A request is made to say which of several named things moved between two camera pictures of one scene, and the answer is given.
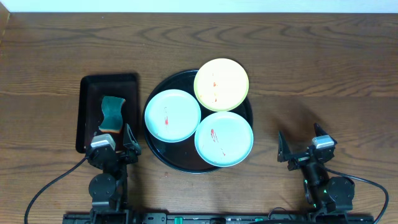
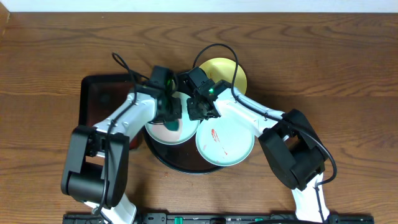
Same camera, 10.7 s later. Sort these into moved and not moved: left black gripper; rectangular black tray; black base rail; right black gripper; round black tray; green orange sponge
Moved: right black gripper; green orange sponge; left black gripper
Not moved: black base rail; round black tray; rectangular black tray
